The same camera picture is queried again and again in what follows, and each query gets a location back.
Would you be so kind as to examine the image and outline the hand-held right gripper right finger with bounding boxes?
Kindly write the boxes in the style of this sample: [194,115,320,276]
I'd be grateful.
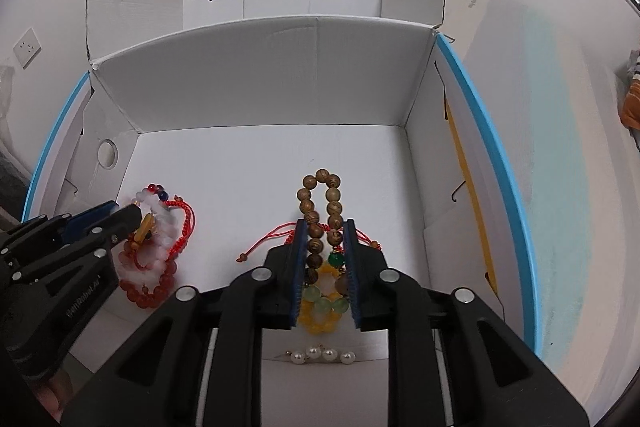
[345,219,588,427]

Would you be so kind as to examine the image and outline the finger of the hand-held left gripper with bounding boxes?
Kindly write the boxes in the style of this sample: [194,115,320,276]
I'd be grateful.
[0,204,143,289]
[20,201,121,253]

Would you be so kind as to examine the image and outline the yellow bead bracelet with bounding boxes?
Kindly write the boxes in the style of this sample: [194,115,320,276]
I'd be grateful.
[297,261,347,336]

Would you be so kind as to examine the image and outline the white pearl jewelry piece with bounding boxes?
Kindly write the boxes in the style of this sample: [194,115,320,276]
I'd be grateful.
[285,345,357,366]

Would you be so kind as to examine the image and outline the wooden bead bracelet green beads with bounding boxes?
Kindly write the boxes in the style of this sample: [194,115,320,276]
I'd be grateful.
[296,169,358,315]

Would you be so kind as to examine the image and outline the red cord bracelet gold bead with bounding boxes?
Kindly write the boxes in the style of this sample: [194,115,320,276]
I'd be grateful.
[122,199,197,260]

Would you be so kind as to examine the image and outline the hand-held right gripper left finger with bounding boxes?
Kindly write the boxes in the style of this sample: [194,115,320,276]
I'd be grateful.
[116,218,308,427]

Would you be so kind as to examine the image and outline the white wall socket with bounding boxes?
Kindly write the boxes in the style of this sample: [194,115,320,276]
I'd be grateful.
[12,28,41,68]

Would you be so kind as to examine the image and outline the pink white bead bracelet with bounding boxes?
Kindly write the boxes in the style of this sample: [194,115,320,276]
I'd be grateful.
[119,188,183,289]

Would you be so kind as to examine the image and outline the sky print cardboard box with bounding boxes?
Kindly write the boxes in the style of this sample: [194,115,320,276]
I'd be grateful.
[22,0,543,427]

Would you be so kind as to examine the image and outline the striped orange pillow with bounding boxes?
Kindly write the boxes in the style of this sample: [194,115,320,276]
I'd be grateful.
[620,49,640,130]

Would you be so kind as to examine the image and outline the red cord bracelet coin charm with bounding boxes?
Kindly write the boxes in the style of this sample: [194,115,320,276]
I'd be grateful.
[236,221,383,298]

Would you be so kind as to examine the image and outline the person's left hand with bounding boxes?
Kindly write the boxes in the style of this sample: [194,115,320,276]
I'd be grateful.
[30,369,73,423]

